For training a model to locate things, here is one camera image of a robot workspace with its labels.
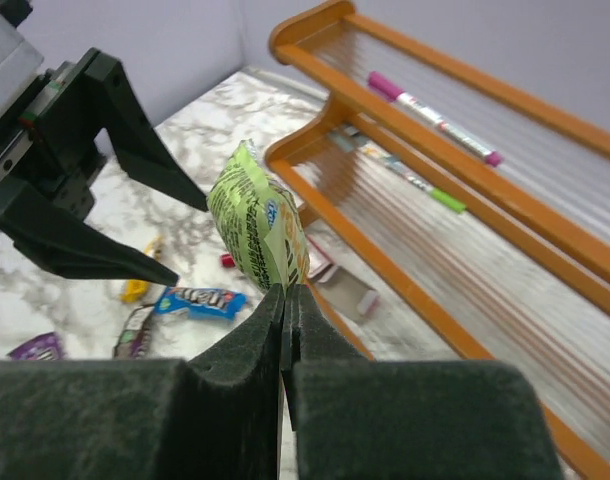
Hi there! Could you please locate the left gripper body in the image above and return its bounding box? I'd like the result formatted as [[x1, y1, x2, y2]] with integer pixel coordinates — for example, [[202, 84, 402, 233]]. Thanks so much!
[[0, 48, 123, 220]]

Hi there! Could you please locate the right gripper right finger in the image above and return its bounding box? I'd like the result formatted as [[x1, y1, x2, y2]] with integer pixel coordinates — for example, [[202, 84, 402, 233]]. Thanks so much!
[[282, 285, 563, 479]]

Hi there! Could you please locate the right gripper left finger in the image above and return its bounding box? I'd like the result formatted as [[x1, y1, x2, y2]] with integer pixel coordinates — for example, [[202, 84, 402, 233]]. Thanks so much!
[[0, 286, 284, 479]]

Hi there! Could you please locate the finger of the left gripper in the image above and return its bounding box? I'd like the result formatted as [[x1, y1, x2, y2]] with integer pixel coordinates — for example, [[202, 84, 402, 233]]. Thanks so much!
[[0, 178, 179, 286], [84, 48, 207, 212]]

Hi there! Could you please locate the green snack packet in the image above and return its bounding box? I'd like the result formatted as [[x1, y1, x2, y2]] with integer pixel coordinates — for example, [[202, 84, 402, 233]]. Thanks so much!
[[207, 139, 310, 292]]

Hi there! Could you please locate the brown chocolate bar wrapper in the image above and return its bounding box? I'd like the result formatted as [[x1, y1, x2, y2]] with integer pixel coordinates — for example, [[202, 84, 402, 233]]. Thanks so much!
[[113, 304, 154, 359]]

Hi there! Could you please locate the yellow snack bar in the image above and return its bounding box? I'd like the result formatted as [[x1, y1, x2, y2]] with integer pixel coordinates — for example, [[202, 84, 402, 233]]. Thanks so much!
[[119, 235, 165, 304]]

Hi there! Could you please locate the blue M&M's packet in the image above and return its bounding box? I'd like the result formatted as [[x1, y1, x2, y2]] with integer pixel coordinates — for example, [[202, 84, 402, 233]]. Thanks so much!
[[154, 287, 247, 321]]

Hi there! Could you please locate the purple M&M's packet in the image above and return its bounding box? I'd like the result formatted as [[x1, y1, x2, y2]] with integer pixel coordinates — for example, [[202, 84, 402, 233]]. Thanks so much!
[[7, 332, 66, 360]]

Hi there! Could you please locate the small red cylinder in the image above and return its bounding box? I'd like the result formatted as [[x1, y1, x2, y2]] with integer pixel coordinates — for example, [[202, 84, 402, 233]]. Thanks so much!
[[220, 254, 235, 268]]

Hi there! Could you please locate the red white card box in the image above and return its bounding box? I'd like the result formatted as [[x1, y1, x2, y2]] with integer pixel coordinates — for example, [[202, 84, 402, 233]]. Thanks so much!
[[306, 235, 333, 280]]

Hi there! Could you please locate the wooden shelf rack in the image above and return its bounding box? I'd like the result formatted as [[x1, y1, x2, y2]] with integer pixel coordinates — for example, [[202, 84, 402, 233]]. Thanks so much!
[[266, 1, 610, 479]]

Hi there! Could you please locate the green capped marker pen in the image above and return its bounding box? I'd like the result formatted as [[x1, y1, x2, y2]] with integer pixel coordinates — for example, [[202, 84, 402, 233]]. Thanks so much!
[[358, 141, 466, 214]]

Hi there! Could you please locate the magenta marker pen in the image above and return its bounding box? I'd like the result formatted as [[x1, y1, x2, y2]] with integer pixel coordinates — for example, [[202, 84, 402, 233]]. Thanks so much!
[[367, 71, 504, 168]]

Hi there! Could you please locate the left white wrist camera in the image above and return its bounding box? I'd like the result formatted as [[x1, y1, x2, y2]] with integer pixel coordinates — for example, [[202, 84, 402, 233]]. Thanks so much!
[[0, 0, 44, 109]]

